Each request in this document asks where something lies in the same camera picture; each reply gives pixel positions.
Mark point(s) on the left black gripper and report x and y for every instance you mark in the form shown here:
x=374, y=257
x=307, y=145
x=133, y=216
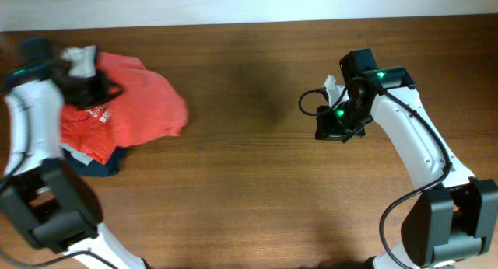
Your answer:
x=109, y=89

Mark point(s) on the folded orange FRAM shirt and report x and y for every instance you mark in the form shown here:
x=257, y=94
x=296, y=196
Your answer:
x=89, y=131

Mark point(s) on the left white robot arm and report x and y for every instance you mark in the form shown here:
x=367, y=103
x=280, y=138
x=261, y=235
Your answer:
x=49, y=205

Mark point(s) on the folded navy shirt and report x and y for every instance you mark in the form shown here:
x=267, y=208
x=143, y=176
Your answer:
x=96, y=169

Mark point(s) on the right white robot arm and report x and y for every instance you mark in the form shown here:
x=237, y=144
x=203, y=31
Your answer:
x=450, y=215

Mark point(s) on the orange soccer t-shirt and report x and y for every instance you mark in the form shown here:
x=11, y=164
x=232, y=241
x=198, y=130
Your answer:
x=148, y=109

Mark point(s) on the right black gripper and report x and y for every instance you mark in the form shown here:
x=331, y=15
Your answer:
x=327, y=131

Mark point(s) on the folded grey shirt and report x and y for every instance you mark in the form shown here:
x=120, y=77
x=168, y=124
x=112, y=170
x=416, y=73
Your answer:
x=79, y=156

